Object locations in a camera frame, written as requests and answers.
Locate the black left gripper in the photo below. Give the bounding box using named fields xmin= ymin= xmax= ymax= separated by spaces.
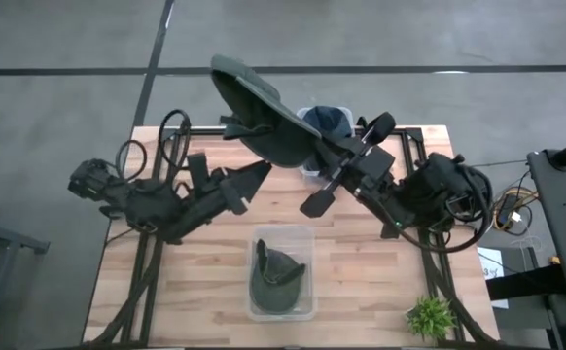
xmin=187 ymin=153 xmax=272 ymax=216

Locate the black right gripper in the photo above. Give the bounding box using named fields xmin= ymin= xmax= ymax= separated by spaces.
xmin=300 ymin=111 xmax=397 ymax=219

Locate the navy blue baseball cap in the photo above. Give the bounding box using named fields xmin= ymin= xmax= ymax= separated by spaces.
xmin=313 ymin=105 xmax=355 ymax=142

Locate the dark green baseball cap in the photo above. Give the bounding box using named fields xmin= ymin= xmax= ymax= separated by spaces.
xmin=248 ymin=237 xmax=308 ymax=315
xmin=209 ymin=53 xmax=324 ymax=169

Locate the clear plastic storage bin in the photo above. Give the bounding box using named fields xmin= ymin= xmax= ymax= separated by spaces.
xmin=296 ymin=105 xmax=358 ymax=180
xmin=245 ymin=224 xmax=317 ymax=323

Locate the white paper sheet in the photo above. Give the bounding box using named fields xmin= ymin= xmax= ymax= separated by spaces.
xmin=477 ymin=246 xmax=511 ymax=310

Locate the small green potted plant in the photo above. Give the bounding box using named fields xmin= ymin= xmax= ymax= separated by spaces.
xmin=405 ymin=296 xmax=458 ymax=341

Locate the black flat bar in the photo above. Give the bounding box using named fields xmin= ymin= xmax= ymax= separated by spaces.
xmin=485 ymin=264 xmax=566 ymax=301

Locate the grey metal stand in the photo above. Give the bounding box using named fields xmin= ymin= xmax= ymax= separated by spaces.
xmin=0 ymin=192 xmax=51 ymax=350

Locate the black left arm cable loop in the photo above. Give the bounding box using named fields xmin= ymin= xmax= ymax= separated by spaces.
xmin=115 ymin=139 xmax=148 ymax=182
xmin=159 ymin=108 xmax=193 ymax=169

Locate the thin black floor cable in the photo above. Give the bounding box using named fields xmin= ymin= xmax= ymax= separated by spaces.
xmin=470 ymin=158 xmax=528 ymax=169

